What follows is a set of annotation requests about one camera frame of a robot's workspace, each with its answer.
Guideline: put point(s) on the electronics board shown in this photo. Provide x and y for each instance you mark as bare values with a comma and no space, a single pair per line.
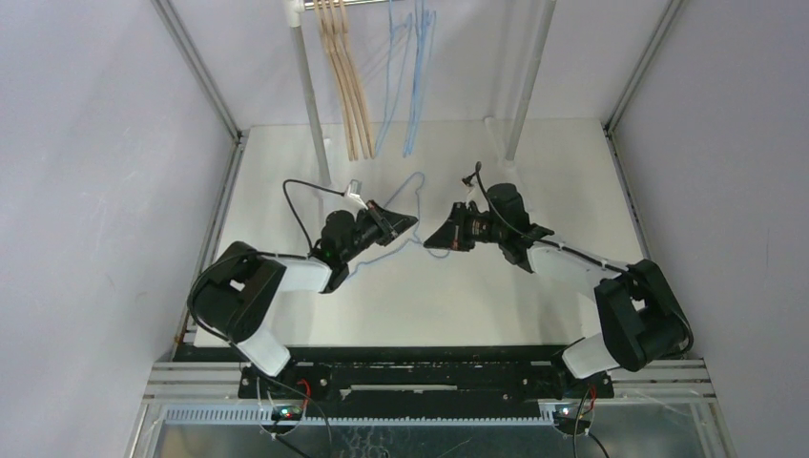
570,425
286,414

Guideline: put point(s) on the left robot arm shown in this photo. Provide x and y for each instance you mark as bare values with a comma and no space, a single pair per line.
231,298

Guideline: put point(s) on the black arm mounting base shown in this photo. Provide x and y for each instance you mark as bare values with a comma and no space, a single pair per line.
450,382

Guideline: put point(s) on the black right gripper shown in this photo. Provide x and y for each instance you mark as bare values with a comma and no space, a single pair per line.
459,227

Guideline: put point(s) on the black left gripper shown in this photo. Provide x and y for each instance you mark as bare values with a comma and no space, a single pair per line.
388,224

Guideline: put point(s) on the metal clothes rack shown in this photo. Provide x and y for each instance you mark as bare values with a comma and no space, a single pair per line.
293,11

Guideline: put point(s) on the right electronics board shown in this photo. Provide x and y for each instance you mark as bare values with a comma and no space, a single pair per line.
570,425

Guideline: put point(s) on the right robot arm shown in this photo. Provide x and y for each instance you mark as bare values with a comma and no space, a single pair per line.
639,315

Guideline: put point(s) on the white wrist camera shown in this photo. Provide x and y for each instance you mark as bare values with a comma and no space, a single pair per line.
471,188
352,193

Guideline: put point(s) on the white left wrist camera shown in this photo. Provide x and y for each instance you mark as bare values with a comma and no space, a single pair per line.
352,193

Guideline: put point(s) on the left electronics board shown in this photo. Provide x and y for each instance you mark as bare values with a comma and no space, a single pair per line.
286,414

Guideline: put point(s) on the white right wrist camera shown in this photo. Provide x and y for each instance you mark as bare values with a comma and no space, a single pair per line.
471,188

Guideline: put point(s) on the beige plastic hanger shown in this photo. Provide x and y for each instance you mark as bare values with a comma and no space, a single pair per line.
344,62
361,82
364,143
335,82

